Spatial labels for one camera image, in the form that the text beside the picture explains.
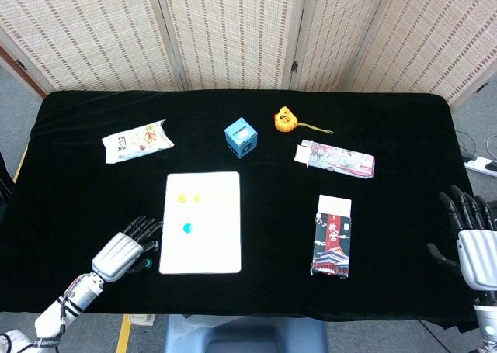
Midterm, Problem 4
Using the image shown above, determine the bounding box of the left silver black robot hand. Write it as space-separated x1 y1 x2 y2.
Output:
92 215 165 284

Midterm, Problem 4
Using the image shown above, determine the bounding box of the dark palace print box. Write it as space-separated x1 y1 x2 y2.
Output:
310 194 353 279

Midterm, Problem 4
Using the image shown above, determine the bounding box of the black floor cable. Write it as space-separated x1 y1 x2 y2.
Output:
454 130 479 161

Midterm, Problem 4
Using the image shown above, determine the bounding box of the small white floor box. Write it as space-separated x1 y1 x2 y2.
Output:
128 313 156 327

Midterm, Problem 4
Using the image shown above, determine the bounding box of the yellow tape measure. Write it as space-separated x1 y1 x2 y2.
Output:
273 106 334 135

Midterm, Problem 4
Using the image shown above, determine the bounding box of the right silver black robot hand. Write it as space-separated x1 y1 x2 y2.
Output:
426 185 497 291

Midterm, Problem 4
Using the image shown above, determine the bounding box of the long floral print box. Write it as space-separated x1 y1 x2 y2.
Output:
294 138 376 179

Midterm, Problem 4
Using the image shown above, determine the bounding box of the bamboo folding screen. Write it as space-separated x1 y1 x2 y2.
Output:
0 0 497 106

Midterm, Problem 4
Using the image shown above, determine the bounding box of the white power strip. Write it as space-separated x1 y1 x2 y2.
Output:
464 155 497 178

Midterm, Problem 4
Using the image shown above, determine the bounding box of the black velvet table cloth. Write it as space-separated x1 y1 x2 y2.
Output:
0 89 482 333

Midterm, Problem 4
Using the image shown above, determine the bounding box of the blue cube carton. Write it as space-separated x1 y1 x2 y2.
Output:
224 116 259 160

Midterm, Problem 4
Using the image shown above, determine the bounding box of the white snack bag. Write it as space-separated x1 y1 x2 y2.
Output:
101 119 176 164

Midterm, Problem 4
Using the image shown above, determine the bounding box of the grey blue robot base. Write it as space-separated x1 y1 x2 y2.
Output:
162 314 329 353

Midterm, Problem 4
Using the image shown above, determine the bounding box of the white magnetic board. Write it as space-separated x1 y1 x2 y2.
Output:
158 171 242 275

